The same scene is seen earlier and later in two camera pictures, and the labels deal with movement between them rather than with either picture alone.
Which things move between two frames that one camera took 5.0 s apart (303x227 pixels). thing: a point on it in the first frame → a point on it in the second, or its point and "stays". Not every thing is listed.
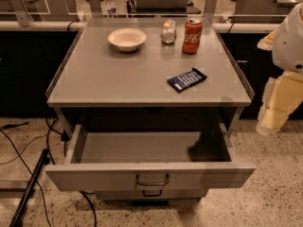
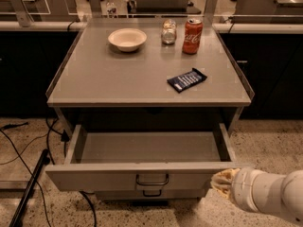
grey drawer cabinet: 151,103 stays
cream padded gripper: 290,46 → 242,186
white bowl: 127,40 stays
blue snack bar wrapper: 179,82 stays
